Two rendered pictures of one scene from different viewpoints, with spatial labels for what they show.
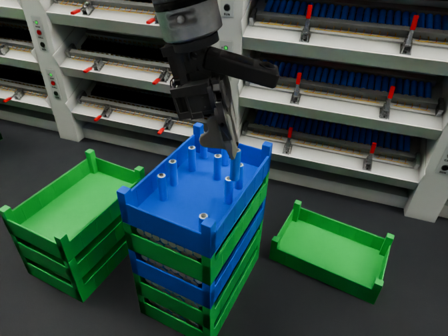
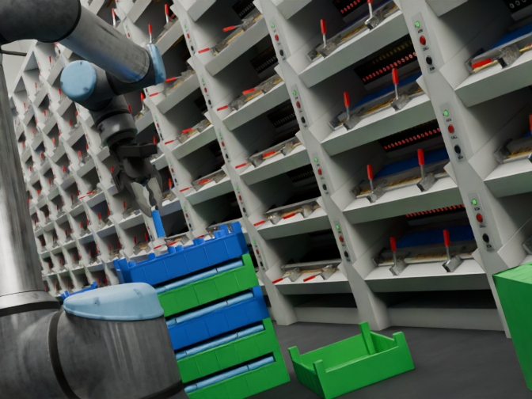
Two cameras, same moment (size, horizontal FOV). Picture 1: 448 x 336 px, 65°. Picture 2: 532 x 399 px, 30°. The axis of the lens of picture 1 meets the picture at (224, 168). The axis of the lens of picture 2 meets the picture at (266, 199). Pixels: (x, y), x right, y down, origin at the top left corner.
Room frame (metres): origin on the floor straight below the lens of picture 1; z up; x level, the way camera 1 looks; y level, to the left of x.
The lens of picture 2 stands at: (-0.70, -2.01, 0.45)
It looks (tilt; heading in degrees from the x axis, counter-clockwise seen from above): 0 degrees down; 52
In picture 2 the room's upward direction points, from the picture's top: 18 degrees counter-clockwise
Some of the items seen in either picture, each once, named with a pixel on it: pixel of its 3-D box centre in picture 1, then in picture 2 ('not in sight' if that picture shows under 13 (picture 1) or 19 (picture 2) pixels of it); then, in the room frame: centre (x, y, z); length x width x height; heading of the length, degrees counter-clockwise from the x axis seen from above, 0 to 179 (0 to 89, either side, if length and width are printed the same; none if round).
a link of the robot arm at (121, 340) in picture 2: not in sight; (116, 340); (0.05, -0.56, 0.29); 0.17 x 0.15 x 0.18; 132
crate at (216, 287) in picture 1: (203, 231); (199, 318); (0.59, 0.04, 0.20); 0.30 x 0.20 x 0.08; 155
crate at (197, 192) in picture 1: (203, 179); (179, 256); (0.59, 0.04, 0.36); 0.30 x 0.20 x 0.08; 155
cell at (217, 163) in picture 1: (217, 167); not in sight; (0.64, 0.01, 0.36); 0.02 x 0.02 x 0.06
